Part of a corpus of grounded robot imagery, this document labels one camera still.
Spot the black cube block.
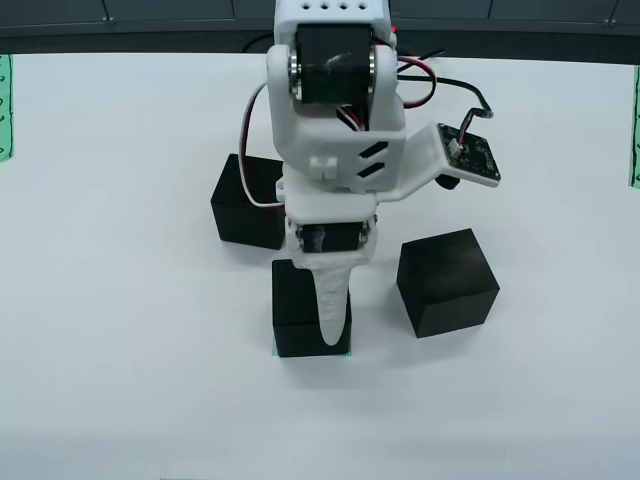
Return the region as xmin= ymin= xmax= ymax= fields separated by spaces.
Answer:
xmin=209 ymin=153 xmax=287 ymax=250
xmin=396 ymin=228 xmax=502 ymax=340
xmin=271 ymin=258 xmax=354 ymax=359

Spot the green tape strip with arrows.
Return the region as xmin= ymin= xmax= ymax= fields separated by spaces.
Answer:
xmin=0 ymin=53 xmax=17 ymax=164
xmin=627 ymin=64 xmax=640 ymax=189

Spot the red white black servo wire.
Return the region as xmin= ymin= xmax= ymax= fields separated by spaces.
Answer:
xmin=241 ymin=82 xmax=287 ymax=209

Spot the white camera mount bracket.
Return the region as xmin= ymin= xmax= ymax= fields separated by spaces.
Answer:
xmin=377 ymin=123 xmax=454 ymax=202

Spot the black camera circuit board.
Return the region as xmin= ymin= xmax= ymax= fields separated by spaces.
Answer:
xmin=435 ymin=121 xmax=503 ymax=191

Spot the black camera cable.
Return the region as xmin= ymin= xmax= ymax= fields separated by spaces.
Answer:
xmin=429 ymin=74 xmax=496 ymax=151

